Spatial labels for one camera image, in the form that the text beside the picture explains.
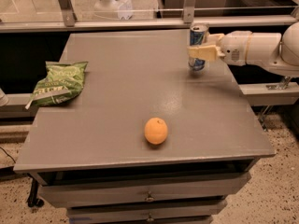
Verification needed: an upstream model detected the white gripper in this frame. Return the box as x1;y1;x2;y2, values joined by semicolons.
188;31;251;66

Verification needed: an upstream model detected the blue silver redbull can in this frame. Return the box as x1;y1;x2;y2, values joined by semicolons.
188;23;208;72

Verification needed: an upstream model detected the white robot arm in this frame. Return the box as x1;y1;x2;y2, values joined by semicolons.
188;22;299;77

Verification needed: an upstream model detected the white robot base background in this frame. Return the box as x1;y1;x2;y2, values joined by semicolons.
93;0;133;21

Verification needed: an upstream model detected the orange fruit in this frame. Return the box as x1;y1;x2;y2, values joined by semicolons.
144;118;168;145

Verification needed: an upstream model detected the grey drawer cabinet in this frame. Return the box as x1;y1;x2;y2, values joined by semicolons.
15;30;275;224

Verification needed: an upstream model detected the top grey drawer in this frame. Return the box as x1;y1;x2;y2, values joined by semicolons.
39;172;250;208

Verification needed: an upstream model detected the grey drawer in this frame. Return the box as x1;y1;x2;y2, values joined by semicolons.
67;200;227;224
39;172;250;208

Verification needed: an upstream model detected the green chip bag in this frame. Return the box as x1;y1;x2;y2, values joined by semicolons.
25;62;88;109

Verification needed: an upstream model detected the lower grey drawer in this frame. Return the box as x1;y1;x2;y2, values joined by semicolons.
67;200;227;224

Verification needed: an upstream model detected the black caster wheel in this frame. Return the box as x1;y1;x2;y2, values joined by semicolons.
27;179;44;207

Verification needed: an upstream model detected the metal railing frame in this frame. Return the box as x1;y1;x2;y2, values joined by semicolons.
0;0;299;33

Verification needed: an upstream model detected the black floor cable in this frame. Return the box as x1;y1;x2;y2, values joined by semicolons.
0;146;17;164

